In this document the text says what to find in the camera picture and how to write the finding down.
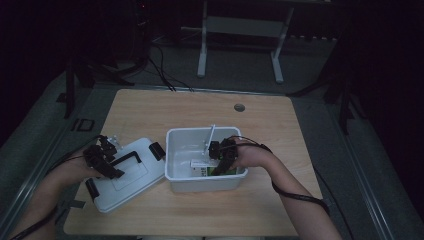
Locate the black metal stand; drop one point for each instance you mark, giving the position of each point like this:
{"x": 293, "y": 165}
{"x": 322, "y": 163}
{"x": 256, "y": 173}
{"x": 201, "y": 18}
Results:
{"x": 70, "y": 90}
{"x": 345, "y": 106}

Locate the person's left hand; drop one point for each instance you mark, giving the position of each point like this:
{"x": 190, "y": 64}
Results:
{"x": 75, "y": 168}

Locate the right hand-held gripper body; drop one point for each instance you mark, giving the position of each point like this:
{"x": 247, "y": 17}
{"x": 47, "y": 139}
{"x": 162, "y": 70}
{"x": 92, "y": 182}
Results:
{"x": 221, "y": 150}

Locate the white plastic storage box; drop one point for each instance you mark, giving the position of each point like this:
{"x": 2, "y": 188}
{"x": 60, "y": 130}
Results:
{"x": 186, "y": 156}

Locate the person's right hand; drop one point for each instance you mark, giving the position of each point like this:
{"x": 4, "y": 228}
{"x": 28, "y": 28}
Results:
{"x": 251, "y": 155}

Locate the person's pale clothing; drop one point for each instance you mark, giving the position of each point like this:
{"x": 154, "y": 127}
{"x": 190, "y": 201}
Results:
{"x": 200, "y": 238}

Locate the grey round table grommet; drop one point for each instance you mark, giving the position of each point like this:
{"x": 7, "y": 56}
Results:
{"x": 239, "y": 107}

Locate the white metal stand frame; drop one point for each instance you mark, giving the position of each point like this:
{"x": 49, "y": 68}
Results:
{"x": 241, "y": 26}

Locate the white storage box lid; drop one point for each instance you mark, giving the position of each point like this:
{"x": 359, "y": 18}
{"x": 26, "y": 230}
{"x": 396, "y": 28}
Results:
{"x": 130, "y": 181}

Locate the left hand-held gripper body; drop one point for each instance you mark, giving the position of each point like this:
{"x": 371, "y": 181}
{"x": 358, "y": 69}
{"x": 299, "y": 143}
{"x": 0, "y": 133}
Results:
{"x": 98, "y": 156}

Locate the green and white medicine box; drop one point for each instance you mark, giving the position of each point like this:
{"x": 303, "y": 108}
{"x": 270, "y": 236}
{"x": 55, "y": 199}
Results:
{"x": 201, "y": 168}

